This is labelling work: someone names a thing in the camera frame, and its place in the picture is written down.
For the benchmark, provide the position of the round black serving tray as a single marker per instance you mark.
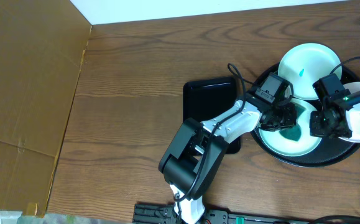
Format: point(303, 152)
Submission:
point(330, 150)

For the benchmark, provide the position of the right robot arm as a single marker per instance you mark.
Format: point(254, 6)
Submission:
point(353, 116)

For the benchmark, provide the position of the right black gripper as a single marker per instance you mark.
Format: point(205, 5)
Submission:
point(319, 125)

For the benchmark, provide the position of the black rectangular water tray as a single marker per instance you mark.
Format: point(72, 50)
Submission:
point(206, 99)

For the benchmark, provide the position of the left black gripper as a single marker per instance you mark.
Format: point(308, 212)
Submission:
point(281, 115)

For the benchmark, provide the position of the mint green plate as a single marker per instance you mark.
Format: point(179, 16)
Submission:
point(274, 141)
point(305, 64)

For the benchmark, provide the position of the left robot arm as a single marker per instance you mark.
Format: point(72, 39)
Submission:
point(192, 159)

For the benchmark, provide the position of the brown cardboard panel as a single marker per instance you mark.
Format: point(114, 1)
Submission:
point(42, 45)

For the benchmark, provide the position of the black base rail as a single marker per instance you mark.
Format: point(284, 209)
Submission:
point(154, 214)

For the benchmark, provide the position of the green yellow sponge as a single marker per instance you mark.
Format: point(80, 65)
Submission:
point(294, 133)

